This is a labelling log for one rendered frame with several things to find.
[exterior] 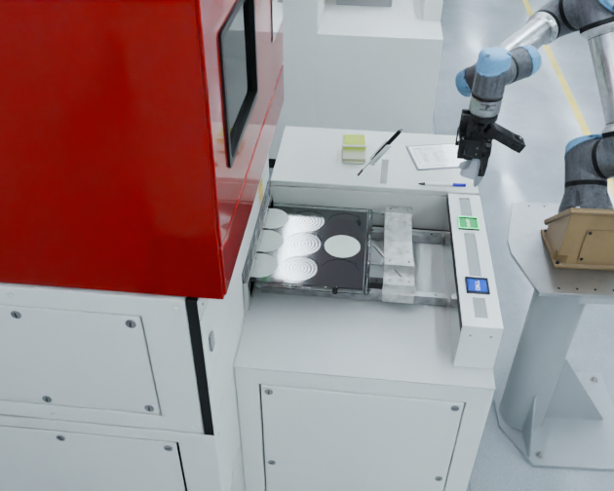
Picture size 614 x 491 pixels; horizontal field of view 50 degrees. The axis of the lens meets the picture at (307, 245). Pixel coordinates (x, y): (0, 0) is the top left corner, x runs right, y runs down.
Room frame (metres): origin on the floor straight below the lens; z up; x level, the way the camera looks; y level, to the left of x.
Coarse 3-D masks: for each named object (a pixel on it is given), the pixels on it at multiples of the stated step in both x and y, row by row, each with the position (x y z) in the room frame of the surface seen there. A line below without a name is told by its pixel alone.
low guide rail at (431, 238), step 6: (366, 228) 1.61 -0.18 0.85; (372, 228) 1.61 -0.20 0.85; (372, 234) 1.59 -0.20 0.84; (378, 234) 1.59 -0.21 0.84; (414, 234) 1.58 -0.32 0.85; (420, 234) 1.58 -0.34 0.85; (426, 234) 1.58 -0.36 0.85; (432, 234) 1.58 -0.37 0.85; (438, 234) 1.58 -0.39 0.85; (378, 240) 1.58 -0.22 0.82; (414, 240) 1.57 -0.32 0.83; (420, 240) 1.57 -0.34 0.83; (426, 240) 1.57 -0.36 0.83; (432, 240) 1.57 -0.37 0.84; (438, 240) 1.57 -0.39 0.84
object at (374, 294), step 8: (264, 288) 1.35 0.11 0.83; (272, 288) 1.34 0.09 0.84; (280, 288) 1.34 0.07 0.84; (320, 296) 1.33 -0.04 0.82; (328, 296) 1.33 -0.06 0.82; (336, 296) 1.33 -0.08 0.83; (344, 296) 1.32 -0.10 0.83; (352, 296) 1.32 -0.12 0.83; (360, 296) 1.32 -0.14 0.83; (368, 296) 1.32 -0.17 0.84; (376, 296) 1.32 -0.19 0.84; (416, 296) 1.31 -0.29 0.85; (424, 296) 1.30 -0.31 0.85; (432, 296) 1.30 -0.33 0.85; (440, 296) 1.30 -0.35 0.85; (424, 304) 1.30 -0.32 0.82; (432, 304) 1.30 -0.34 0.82; (440, 304) 1.30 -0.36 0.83
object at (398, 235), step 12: (384, 228) 1.57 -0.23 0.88; (396, 228) 1.57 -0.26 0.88; (408, 228) 1.57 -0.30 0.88; (384, 240) 1.51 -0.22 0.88; (396, 240) 1.51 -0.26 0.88; (408, 240) 1.51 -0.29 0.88; (384, 252) 1.45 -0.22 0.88; (396, 252) 1.45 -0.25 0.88; (408, 252) 1.45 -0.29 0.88; (396, 276) 1.35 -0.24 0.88; (408, 276) 1.35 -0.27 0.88; (384, 300) 1.28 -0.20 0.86; (396, 300) 1.28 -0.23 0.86; (408, 300) 1.27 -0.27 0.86
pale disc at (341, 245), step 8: (328, 240) 1.48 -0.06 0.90; (336, 240) 1.48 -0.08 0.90; (344, 240) 1.48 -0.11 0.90; (352, 240) 1.48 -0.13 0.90; (328, 248) 1.44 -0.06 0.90; (336, 248) 1.44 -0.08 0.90; (344, 248) 1.44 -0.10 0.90; (352, 248) 1.44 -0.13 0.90; (336, 256) 1.41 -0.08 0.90; (344, 256) 1.41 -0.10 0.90
